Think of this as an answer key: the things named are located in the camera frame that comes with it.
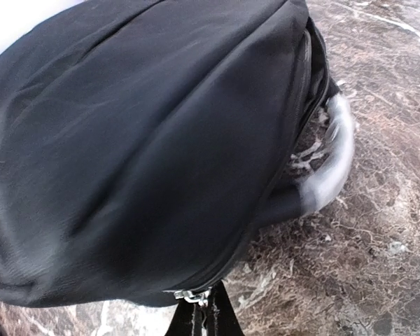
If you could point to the black student backpack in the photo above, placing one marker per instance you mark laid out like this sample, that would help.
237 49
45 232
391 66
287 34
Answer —
143 144

